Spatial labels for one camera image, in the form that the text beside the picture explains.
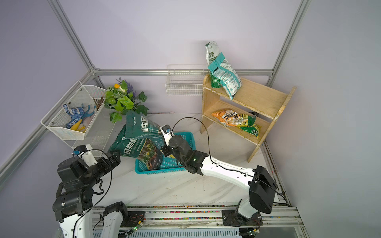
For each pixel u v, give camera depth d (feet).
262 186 1.35
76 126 2.34
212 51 2.19
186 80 3.15
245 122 2.70
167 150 2.10
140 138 2.08
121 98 2.58
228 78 2.16
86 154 1.82
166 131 1.97
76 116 2.35
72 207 1.32
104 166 1.83
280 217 2.46
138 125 2.17
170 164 3.05
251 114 3.00
